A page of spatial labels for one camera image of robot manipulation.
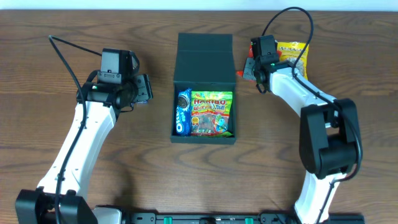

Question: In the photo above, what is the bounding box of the yellow Hacks candy bag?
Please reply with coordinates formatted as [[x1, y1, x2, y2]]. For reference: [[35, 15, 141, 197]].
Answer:
[[277, 42, 309, 80]]

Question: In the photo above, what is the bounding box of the red Hacks candy bag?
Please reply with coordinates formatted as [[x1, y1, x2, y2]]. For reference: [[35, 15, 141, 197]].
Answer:
[[236, 45, 256, 82]]

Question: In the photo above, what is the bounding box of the blue Oreo cookie pack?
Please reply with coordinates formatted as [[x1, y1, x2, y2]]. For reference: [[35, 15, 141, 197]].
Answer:
[[175, 88, 192, 136]]

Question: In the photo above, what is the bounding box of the green Haribo worms bag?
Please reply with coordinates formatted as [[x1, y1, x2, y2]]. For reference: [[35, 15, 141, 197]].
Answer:
[[190, 91, 233, 138]]

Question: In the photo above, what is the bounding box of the blue Eclipse gum pack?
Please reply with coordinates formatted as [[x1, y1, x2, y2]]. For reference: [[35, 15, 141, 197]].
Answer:
[[134, 100, 149, 104]]

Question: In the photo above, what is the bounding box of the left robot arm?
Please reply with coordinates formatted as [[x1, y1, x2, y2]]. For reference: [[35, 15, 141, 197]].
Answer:
[[15, 49, 153, 223]]

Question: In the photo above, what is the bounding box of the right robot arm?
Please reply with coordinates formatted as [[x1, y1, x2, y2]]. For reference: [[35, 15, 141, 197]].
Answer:
[[251, 35, 363, 223]]

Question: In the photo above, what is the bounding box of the dark green open box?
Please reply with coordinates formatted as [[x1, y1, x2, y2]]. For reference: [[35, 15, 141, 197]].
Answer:
[[170, 33, 237, 145]]

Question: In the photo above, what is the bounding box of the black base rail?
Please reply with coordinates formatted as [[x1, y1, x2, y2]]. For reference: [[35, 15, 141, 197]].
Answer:
[[96, 212, 365, 224]]

